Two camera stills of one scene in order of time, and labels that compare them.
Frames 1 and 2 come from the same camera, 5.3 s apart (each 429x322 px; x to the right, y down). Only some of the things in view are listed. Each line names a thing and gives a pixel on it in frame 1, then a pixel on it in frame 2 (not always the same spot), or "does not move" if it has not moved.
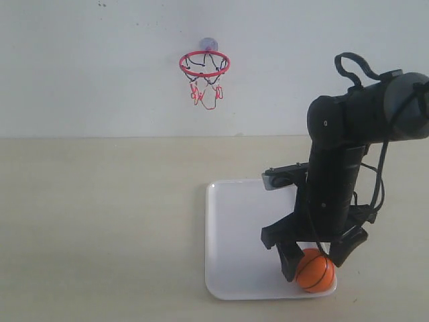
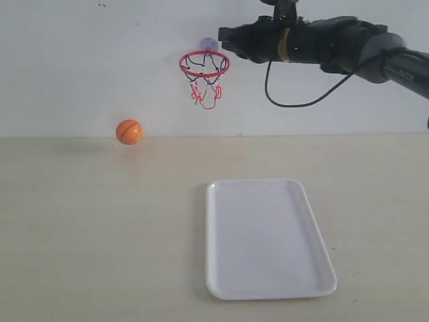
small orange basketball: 316,273 -> 129,131
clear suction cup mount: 209,43 does not move
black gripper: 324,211 -> 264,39
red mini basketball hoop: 203,70 does not move
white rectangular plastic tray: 238,265 does not move
